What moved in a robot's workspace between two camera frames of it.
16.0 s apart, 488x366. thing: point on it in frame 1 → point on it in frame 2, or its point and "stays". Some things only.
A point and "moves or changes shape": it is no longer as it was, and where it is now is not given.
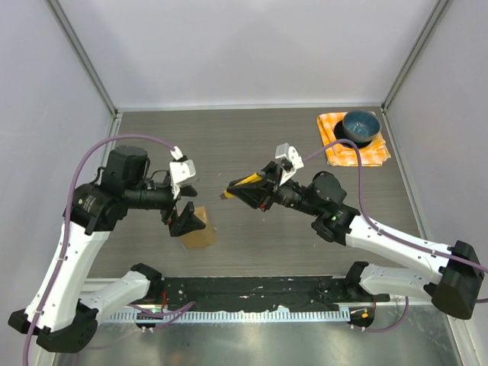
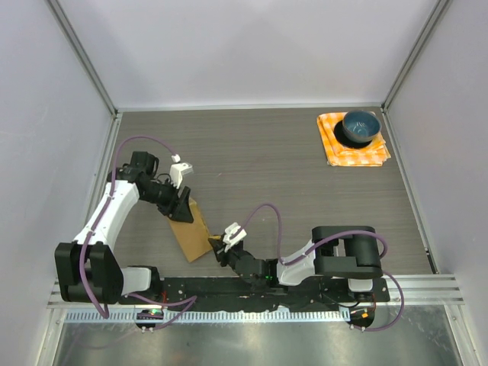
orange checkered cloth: (374, 154) stays
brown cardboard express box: (200, 238) moves or changes shape
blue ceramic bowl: (361, 126) stays
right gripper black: (260, 194) → (223, 257)
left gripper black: (186, 222) → (178, 207)
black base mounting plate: (284, 291) stays
